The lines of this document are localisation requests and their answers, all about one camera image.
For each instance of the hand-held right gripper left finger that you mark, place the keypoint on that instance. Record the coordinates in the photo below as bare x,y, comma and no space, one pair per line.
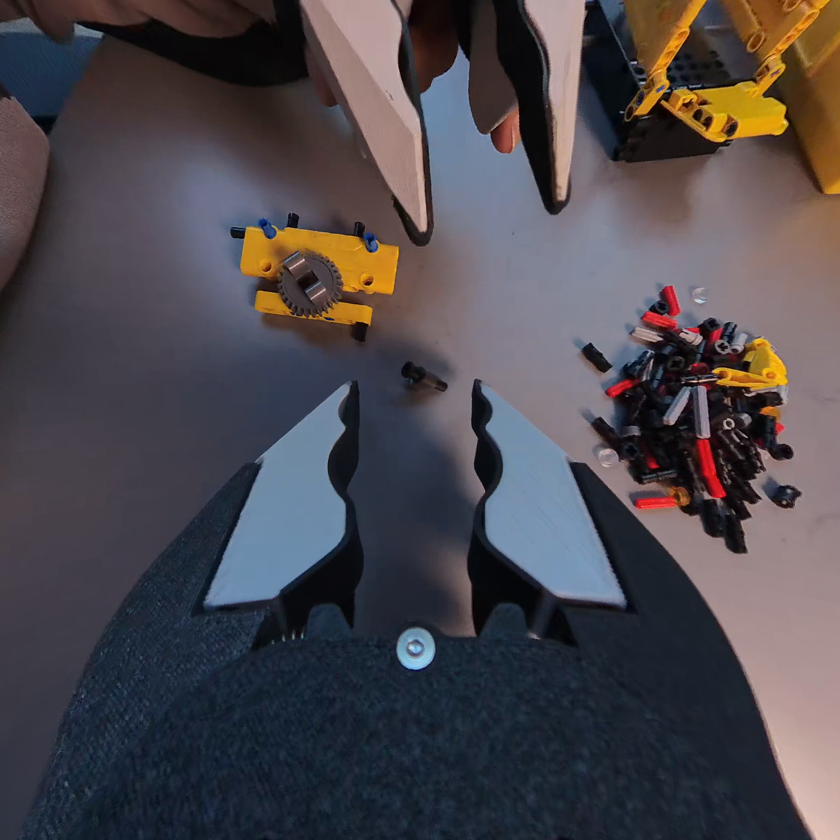
282,525

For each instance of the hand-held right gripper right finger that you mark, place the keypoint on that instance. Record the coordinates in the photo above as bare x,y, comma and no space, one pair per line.
544,525

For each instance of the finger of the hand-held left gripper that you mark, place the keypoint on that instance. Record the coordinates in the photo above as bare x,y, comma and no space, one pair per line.
374,98
564,79

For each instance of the yellow gear block assembly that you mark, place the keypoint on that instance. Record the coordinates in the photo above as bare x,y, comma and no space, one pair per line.
341,256

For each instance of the black axle connector pin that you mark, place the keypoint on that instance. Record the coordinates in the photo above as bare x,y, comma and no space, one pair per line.
420,376

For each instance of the person's left forearm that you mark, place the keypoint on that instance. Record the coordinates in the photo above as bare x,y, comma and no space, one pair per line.
131,13

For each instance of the grey desk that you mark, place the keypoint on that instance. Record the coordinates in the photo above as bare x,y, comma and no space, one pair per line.
164,394

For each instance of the clear round stud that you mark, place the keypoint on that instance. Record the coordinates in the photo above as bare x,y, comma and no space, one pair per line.
699,295
607,456

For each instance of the yellow black robot model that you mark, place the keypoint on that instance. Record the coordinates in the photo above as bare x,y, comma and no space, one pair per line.
722,111

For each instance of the short black pin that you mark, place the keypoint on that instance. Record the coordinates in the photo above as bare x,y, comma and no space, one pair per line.
596,356

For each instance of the pile of small building pieces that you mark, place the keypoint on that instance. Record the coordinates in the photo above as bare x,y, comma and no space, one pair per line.
689,420

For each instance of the black round connector piece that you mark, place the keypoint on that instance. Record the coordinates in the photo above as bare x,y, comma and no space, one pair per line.
785,494

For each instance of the yellow storage bin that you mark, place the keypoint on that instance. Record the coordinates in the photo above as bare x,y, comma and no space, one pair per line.
820,131

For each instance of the person's dark blue trousers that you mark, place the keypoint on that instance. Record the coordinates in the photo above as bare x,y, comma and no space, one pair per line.
39,65

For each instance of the person's beige hoodie torso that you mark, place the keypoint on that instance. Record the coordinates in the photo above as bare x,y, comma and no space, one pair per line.
19,184

